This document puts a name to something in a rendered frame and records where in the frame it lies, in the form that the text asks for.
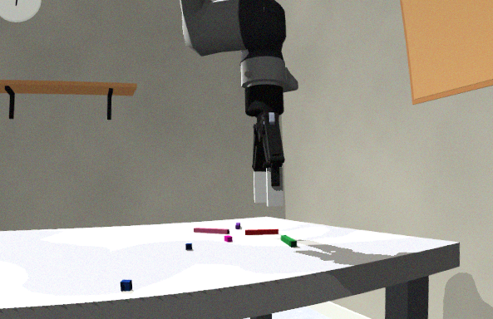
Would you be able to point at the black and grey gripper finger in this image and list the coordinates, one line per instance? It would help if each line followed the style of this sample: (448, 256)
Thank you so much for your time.
(273, 150)
(260, 186)

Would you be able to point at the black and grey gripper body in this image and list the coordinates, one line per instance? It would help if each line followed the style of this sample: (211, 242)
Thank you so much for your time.
(263, 98)

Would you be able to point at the green rod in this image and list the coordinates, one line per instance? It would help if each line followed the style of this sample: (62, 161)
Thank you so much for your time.
(289, 241)

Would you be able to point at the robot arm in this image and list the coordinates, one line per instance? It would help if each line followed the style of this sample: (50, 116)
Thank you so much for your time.
(211, 27)

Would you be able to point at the pink rod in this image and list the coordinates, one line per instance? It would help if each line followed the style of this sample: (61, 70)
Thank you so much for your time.
(211, 230)

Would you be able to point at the dark red rod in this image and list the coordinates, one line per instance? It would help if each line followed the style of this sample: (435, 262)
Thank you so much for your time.
(261, 231)

